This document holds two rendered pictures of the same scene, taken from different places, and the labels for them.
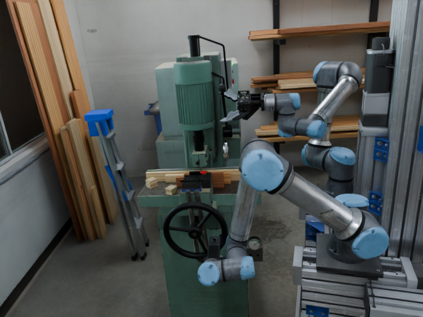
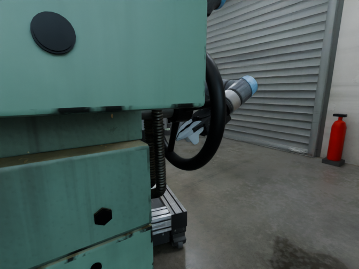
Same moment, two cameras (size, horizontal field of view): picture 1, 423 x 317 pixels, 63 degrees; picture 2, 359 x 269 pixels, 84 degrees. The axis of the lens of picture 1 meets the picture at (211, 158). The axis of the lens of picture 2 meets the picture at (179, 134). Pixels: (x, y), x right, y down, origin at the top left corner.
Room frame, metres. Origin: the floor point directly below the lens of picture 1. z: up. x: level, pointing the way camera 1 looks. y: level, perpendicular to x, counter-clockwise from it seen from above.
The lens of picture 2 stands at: (1.63, 0.46, 0.85)
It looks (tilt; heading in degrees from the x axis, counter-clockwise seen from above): 12 degrees down; 230
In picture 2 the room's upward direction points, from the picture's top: straight up
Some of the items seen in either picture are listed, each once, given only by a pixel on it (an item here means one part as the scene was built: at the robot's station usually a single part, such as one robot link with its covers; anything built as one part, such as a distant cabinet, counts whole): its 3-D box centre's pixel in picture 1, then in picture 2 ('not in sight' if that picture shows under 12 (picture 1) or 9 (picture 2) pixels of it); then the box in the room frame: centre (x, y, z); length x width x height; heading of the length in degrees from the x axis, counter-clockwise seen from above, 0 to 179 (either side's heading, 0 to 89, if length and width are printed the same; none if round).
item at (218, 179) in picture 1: (204, 180); not in sight; (1.58, 0.05, 0.94); 0.20 x 0.01 x 0.08; 84
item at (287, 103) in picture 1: (286, 102); not in sight; (1.51, -0.35, 1.32); 0.11 x 0.08 x 0.09; 83
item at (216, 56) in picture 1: (203, 118); not in sight; (1.96, 0.03, 1.16); 0.22 x 0.22 x 0.72; 84
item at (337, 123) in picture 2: not in sight; (336, 139); (-1.28, -0.12, 0.30); 0.19 x 0.18 x 0.60; 177
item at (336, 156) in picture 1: (340, 162); not in sight; (1.58, -0.63, 0.98); 0.13 x 0.12 x 0.14; 39
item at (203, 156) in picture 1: (201, 156); not in sight; (1.69, 0.05, 1.03); 0.14 x 0.07 x 0.09; 174
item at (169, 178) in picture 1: (218, 177); not in sight; (1.66, -0.03, 0.92); 0.55 x 0.02 x 0.04; 84
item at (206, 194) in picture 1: (197, 194); not in sight; (1.48, 0.08, 0.92); 0.15 x 0.13 x 0.09; 84
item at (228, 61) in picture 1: (226, 74); not in sight; (1.97, -0.12, 1.40); 0.10 x 0.06 x 0.16; 174
